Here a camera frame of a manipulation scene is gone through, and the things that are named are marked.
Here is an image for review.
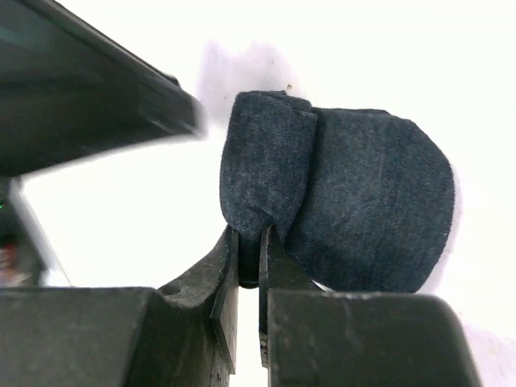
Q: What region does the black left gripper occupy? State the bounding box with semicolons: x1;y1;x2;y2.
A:
1;1;197;177

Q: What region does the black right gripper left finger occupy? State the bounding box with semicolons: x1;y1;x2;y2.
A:
155;225;241;376

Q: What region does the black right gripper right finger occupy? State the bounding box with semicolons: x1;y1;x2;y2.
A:
259;225;321;367

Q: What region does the navy santa sock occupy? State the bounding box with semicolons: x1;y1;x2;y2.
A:
219;91;455;293

